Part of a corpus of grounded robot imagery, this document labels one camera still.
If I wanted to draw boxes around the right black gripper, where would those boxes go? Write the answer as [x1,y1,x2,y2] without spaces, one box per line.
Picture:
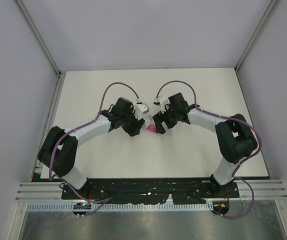
[152,103,179,134]

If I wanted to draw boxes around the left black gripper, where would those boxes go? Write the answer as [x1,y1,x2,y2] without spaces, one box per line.
[121,108,145,137]

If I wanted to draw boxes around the pink weekly pill organizer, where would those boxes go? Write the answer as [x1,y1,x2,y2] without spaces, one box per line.
[146,115,157,134]

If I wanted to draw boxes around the white pill bottle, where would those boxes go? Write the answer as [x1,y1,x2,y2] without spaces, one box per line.
[141,118,152,129]

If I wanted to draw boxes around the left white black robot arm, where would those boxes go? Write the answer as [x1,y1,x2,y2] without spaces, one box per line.
[37,97,149,199]

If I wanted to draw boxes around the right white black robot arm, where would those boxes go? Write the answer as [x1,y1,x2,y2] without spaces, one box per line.
[152,92,258,197]

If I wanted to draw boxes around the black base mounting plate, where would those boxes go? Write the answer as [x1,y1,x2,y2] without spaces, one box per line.
[60,177,241,205]

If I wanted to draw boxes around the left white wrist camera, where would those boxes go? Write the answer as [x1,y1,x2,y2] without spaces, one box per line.
[133,102,150,120]

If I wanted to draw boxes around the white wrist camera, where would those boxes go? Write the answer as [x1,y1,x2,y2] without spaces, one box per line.
[133,102,150,120]
[153,96,170,113]

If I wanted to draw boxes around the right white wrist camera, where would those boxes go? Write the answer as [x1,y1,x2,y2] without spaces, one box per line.
[153,96,170,113]

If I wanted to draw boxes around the white slotted cable duct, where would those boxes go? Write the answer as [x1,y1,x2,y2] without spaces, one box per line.
[26,201,213,212]

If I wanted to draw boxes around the left side aluminium rail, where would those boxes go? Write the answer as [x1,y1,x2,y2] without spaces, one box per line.
[29,71,67,182]

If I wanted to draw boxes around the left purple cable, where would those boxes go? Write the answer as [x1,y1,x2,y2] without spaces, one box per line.
[48,81,141,181]

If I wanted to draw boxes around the aluminium frame rail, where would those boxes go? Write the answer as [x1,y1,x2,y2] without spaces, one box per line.
[15,179,287,202]

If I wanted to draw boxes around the right aluminium corner post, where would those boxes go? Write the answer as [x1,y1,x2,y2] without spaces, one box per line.
[234,0,281,73]

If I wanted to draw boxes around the aluminium corner post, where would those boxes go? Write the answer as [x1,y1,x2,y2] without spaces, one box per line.
[13,0,61,77]
[234,0,281,73]

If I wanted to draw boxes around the left aluminium corner post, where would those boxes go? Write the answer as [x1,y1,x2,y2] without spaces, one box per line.
[13,0,61,77]

